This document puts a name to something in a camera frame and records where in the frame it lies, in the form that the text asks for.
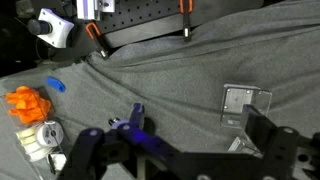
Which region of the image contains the silver metal bracket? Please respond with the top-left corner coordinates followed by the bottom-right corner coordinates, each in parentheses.
top-left (75, 0), bottom-right (116, 22)

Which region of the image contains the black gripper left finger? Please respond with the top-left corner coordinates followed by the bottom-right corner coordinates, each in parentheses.
top-left (59, 102), bottom-right (184, 180)

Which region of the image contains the orange crumpled item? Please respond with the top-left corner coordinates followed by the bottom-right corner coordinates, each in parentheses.
top-left (4, 85), bottom-right (53, 125)

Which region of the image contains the orange handled clamp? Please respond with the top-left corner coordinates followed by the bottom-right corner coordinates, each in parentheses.
top-left (85, 21), bottom-right (111, 60)
top-left (178, 0), bottom-right (195, 43)

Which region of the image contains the black perforated mounting board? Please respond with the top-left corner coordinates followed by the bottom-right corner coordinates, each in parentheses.
top-left (71, 0), bottom-right (266, 49)

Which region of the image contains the grey table cloth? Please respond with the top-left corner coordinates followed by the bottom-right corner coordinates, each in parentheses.
top-left (0, 0), bottom-right (320, 180)

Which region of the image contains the clear container with metal plate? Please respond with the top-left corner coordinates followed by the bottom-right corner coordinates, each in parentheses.
top-left (219, 83), bottom-right (273, 130)

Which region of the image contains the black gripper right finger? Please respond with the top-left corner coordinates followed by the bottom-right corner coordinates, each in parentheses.
top-left (240, 103), bottom-right (302, 162)

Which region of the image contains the small clear square container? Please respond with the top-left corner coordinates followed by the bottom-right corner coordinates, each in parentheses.
top-left (227, 134), bottom-right (264, 158)

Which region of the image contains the white tape roll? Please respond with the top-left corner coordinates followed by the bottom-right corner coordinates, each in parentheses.
top-left (35, 120), bottom-right (65, 148)

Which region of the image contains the blue plastic clip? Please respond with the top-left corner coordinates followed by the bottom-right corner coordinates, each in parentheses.
top-left (45, 76), bottom-right (67, 93)

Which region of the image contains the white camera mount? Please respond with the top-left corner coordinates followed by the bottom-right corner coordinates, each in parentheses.
top-left (27, 8), bottom-right (75, 49)

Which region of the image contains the clear plastic box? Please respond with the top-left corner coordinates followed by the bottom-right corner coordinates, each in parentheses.
top-left (48, 151), bottom-right (68, 174)

